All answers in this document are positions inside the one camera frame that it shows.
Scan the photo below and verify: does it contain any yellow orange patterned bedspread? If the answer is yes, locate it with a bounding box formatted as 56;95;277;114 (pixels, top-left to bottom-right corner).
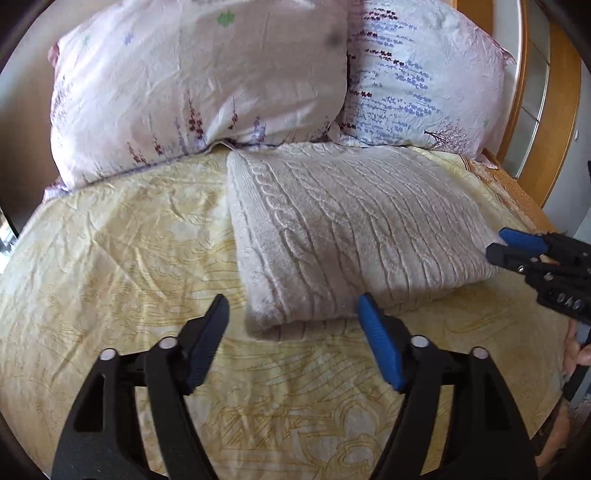
1;150;568;479

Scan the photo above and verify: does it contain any pink floral pillow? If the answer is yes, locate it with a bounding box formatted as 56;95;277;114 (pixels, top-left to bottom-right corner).
331;1;514;160
50;1;348;191

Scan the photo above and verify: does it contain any pink floral pillow left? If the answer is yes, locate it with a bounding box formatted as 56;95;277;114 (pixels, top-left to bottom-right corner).
50;1;348;191

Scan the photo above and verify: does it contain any pink floral pillow right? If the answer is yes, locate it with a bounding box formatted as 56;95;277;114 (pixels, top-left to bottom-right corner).
331;1;514;160

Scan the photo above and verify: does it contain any beige cable knit sweater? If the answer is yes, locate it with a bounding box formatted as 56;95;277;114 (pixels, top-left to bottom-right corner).
226;143;497;341

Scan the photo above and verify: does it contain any wooden headboard frame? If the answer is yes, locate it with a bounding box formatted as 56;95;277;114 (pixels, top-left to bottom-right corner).
450;1;581;206

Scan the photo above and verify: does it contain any person's right hand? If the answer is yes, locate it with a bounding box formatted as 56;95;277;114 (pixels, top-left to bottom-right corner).
563;320;591;377

